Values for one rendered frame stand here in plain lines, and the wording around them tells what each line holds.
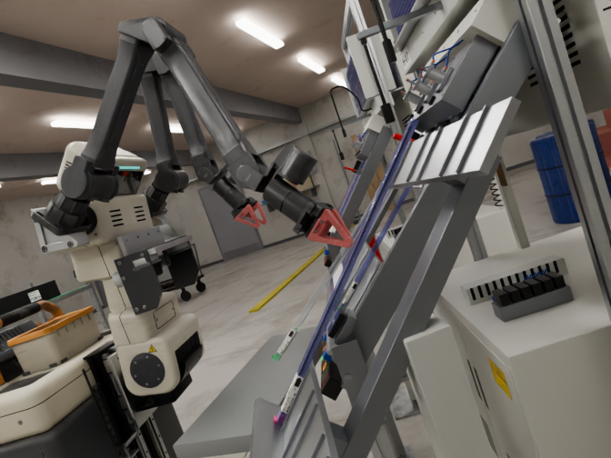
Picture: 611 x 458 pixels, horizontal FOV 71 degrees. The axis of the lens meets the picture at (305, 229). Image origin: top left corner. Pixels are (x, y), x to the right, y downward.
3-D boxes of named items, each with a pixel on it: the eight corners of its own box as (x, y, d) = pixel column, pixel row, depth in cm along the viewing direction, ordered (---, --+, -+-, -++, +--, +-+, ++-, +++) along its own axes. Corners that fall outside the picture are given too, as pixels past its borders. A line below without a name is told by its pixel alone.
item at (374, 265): (350, 359, 85) (335, 352, 85) (338, 283, 150) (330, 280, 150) (395, 275, 83) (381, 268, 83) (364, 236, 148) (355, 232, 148)
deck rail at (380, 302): (359, 374, 83) (331, 360, 83) (358, 370, 85) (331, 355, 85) (551, 34, 75) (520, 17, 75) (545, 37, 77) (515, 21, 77)
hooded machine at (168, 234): (195, 271, 1247) (175, 218, 1234) (180, 278, 1178) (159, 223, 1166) (173, 277, 1275) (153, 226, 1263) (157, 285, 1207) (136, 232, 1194)
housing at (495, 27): (538, 60, 78) (469, 24, 78) (455, 109, 126) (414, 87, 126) (562, 19, 77) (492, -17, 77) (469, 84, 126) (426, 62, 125)
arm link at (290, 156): (252, 181, 94) (233, 176, 86) (278, 135, 92) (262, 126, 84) (295, 210, 91) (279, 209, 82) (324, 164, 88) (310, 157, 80)
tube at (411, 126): (282, 425, 65) (275, 423, 65) (282, 421, 66) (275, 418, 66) (419, 121, 64) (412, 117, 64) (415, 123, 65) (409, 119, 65)
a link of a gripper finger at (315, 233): (367, 229, 83) (330, 204, 87) (356, 230, 77) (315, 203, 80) (349, 257, 85) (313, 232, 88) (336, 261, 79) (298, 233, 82)
